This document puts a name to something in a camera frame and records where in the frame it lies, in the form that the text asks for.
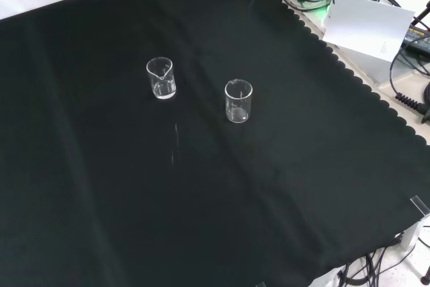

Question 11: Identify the clear glass beaker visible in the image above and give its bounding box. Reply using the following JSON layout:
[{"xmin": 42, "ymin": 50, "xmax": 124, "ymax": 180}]
[
  {"xmin": 146, "ymin": 56, "xmax": 177, "ymax": 100},
  {"xmin": 224, "ymin": 79, "xmax": 254, "ymax": 124}
]

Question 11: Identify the black cloth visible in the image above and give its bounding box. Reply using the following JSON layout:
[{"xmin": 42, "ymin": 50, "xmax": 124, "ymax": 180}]
[{"xmin": 0, "ymin": 0, "xmax": 430, "ymax": 287}]

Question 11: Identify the pale board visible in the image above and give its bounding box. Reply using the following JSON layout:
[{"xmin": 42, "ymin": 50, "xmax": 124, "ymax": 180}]
[{"xmin": 321, "ymin": 0, "xmax": 416, "ymax": 63}]

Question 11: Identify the black power adapter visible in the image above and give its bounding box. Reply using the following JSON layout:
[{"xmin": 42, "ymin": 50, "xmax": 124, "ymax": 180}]
[{"xmin": 401, "ymin": 21, "xmax": 430, "ymax": 58}]

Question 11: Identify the black coiled cable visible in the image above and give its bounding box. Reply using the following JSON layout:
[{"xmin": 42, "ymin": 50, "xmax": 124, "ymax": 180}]
[{"xmin": 389, "ymin": 43, "xmax": 430, "ymax": 114}]

